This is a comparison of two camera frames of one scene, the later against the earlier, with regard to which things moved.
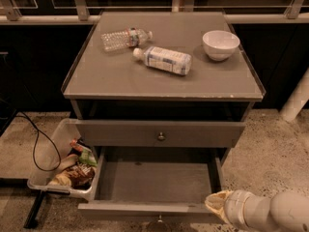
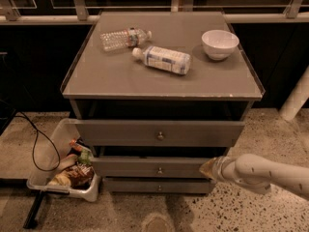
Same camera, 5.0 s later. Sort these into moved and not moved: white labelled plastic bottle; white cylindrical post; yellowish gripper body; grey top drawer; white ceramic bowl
Moved: yellowish gripper body
Not moved: white labelled plastic bottle; white cylindrical post; grey top drawer; white ceramic bowl
